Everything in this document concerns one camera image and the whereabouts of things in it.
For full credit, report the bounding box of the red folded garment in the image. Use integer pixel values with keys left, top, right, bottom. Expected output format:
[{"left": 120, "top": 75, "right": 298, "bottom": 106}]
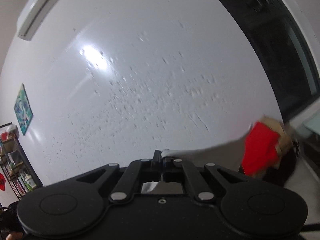
[{"left": 241, "top": 122, "right": 280, "bottom": 177}]

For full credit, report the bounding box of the tan folded garment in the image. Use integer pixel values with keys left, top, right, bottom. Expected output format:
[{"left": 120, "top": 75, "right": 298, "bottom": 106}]
[{"left": 259, "top": 115, "right": 293, "bottom": 159}]

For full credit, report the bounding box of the glass side table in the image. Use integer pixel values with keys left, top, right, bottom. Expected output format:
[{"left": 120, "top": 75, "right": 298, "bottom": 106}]
[{"left": 303, "top": 115, "right": 319, "bottom": 167}]

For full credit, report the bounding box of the red paper decoration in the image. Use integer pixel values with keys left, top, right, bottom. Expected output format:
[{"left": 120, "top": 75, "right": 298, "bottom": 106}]
[{"left": 0, "top": 173, "right": 6, "bottom": 191}]

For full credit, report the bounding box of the black folded garment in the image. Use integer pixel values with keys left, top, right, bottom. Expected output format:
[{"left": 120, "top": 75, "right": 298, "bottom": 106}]
[{"left": 238, "top": 147, "right": 301, "bottom": 188}]

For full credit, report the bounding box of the dark window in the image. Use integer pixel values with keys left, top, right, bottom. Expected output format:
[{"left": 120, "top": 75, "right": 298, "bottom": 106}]
[{"left": 219, "top": 0, "right": 319, "bottom": 121}]

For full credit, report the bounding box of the white air conditioner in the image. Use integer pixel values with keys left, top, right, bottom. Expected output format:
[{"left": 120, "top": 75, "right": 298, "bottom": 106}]
[{"left": 16, "top": 0, "right": 59, "bottom": 41}]

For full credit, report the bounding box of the person hand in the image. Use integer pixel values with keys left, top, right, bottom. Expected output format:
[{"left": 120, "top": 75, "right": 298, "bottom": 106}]
[{"left": 6, "top": 232, "right": 23, "bottom": 240}]

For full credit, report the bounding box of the black bookshelf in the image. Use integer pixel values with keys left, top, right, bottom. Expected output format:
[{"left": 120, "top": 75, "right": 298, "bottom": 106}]
[{"left": 1, "top": 122, "right": 43, "bottom": 200}]

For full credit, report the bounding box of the teal wall painting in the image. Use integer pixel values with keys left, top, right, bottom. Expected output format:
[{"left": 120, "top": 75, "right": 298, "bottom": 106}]
[{"left": 14, "top": 84, "right": 34, "bottom": 135}]

